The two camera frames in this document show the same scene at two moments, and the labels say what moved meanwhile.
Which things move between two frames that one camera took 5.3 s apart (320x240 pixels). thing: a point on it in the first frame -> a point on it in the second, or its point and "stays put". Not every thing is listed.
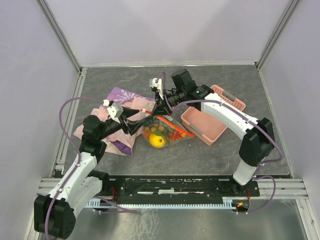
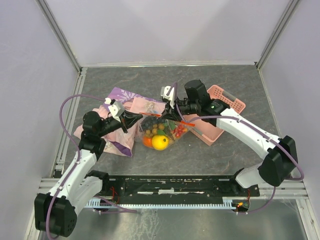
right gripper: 162,108 -> 168,110
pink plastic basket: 206,128 stays put
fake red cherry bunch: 175,134 -> 178,130
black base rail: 182,189 stays put
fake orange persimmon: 147,134 -> 147,141
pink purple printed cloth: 122,142 stays put
